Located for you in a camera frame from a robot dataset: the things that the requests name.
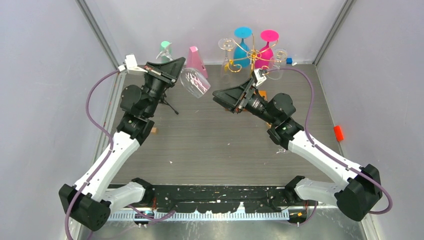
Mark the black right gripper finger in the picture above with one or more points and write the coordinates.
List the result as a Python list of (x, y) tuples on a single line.
[(231, 105), (232, 93)]

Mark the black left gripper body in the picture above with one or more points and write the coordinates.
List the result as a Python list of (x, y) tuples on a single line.
[(156, 81)]

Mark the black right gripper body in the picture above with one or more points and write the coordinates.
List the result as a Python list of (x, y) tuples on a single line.
[(251, 95)]

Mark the clear wine glass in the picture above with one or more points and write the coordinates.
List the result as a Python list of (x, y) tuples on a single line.
[(194, 82), (282, 151)]

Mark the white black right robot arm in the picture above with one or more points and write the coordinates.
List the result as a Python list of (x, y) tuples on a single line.
[(353, 189)]

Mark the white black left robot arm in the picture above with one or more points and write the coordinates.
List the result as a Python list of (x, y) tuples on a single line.
[(88, 200)]

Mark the pink wine glass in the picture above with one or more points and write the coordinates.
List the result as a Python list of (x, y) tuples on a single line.
[(271, 37)]

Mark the blue wine glass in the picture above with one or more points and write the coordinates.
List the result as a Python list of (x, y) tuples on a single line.
[(240, 53)]

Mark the clear ribbed tumbler glass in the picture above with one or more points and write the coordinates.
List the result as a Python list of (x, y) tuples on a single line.
[(278, 60)]

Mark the clear flute glass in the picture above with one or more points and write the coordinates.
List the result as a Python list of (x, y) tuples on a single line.
[(227, 45)]

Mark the black mini tripod stand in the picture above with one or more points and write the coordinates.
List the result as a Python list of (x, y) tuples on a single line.
[(162, 100)]

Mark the mint green microphone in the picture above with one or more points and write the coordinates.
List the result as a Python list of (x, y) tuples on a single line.
[(165, 54)]

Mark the pink metronome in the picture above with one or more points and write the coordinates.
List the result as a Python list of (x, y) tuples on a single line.
[(195, 61)]

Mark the blue cube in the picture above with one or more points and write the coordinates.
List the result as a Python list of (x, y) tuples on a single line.
[(289, 61)]

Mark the black base bar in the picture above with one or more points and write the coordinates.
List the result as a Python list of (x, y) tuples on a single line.
[(219, 199)]

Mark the red block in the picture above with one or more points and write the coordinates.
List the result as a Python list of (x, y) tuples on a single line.
[(338, 132)]

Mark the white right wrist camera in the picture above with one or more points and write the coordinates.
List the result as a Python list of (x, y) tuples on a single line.
[(259, 77)]

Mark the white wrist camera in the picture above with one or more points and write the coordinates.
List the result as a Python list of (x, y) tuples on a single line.
[(259, 77), (130, 66)]

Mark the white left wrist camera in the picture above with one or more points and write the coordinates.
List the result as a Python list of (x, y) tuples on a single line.
[(130, 66)]

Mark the gold wire wine glass rack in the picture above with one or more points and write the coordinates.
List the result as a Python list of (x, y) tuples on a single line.
[(251, 55)]

